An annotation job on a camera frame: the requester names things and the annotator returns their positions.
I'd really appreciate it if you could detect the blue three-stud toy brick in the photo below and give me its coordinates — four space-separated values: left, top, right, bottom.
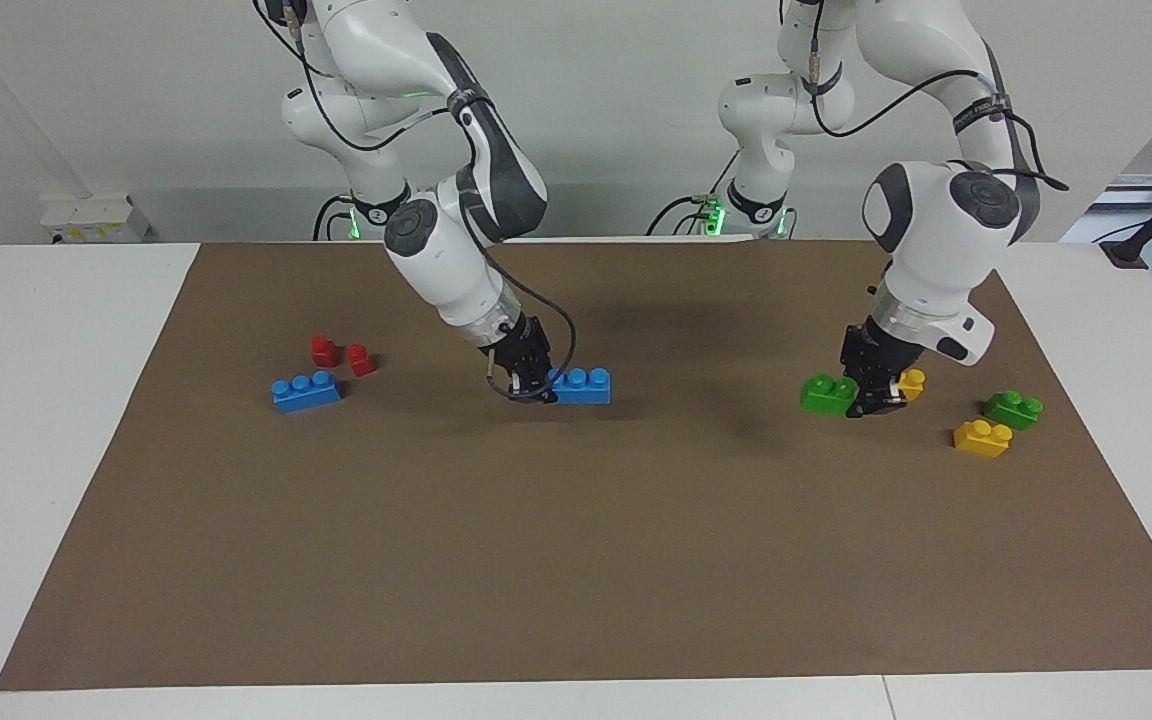
271 371 344 414
548 368 612 406

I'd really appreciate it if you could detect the green two-stud toy brick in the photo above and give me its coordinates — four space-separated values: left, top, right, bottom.
984 390 1044 432
801 373 860 416

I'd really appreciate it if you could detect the brown paper table mat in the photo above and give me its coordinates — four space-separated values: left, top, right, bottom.
0 238 1152 693

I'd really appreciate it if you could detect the black left arm base cable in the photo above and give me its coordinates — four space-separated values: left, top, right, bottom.
646 150 742 238

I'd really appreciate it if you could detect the black arm base cable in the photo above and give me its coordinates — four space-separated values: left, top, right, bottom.
646 150 742 238
313 195 357 241

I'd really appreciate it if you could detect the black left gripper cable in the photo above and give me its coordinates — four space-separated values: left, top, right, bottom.
781 0 1070 191

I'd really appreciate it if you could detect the black right arm base cable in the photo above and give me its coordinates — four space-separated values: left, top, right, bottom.
313 195 357 241

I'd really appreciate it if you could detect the white wall socket box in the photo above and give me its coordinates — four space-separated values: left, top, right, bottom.
40 195 149 244

